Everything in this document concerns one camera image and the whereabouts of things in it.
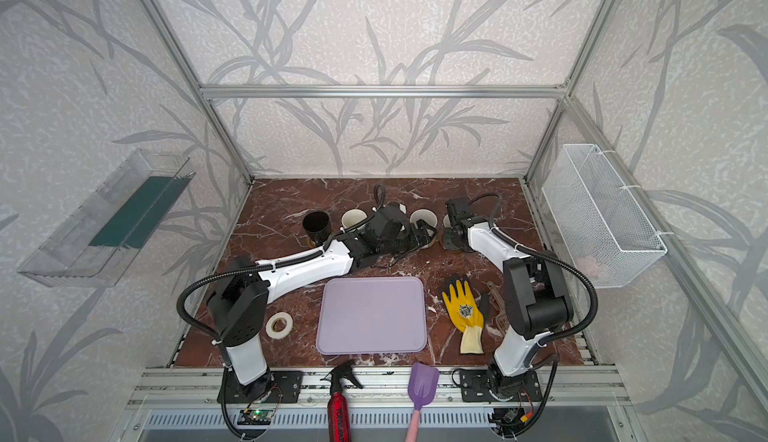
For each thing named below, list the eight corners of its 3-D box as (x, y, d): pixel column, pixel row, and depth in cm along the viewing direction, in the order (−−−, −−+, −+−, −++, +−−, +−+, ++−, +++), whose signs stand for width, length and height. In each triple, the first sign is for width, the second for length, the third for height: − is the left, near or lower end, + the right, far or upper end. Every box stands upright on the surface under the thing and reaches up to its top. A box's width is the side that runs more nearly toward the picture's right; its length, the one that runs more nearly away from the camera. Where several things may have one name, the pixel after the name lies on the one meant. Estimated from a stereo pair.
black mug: (306, 241, 104) (297, 221, 95) (323, 226, 108) (316, 206, 98) (322, 254, 100) (314, 235, 91) (340, 239, 104) (333, 219, 95)
